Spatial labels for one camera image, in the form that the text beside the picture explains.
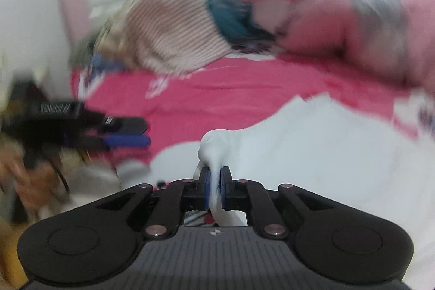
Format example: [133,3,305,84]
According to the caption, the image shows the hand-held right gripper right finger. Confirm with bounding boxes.
[220,167,335,239]

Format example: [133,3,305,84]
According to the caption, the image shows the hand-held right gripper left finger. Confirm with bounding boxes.
[97,167,211,239]

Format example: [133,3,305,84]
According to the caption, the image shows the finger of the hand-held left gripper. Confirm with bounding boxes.
[82,135,151,150]
[102,117,149,136]

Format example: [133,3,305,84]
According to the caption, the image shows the white sweatshirt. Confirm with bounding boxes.
[195,91,435,290]

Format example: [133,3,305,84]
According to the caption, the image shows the person's left hand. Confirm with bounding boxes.
[0,154,69,210]

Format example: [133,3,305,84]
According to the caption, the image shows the white fleece cloth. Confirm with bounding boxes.
[68,157,150,209]

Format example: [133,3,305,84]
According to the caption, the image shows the pink floral fleece blanket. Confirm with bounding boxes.
[70,52,435,175]

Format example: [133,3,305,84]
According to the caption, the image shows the beige knitted cloth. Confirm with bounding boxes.
[98,0,232,75]

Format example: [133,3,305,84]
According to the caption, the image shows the teal striped pillow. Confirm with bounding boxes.
[206,0,276,46]

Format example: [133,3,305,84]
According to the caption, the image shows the pink grey floral duvet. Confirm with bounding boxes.
[224,0,435,87]

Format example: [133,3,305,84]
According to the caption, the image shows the black cable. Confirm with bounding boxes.
[51,154,71,196]

